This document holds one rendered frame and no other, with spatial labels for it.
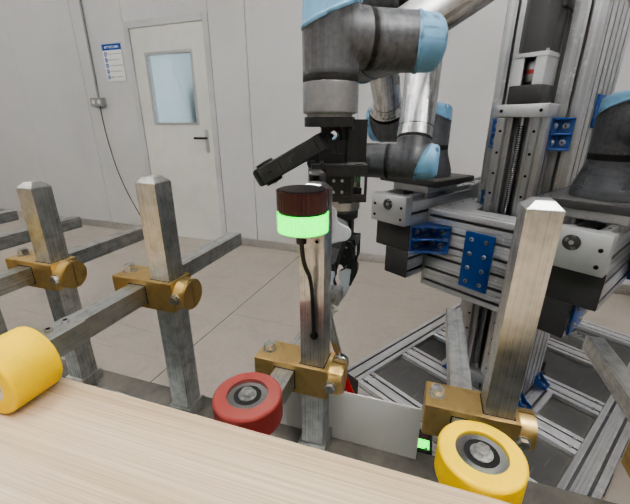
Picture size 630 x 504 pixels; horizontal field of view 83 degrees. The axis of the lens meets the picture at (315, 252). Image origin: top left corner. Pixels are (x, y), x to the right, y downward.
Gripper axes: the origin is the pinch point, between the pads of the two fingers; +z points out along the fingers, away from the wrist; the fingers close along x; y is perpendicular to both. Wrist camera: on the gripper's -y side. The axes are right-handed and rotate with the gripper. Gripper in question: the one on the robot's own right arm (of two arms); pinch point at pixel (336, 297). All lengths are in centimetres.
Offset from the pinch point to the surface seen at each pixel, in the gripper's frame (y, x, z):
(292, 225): -36.1, -3.9, -27.1
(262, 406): -42.9, -2.6, -8.1
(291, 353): -28.3, -0.2, -4.5
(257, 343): 86, 68, 83
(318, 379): -30.8, -5.3, -2.9
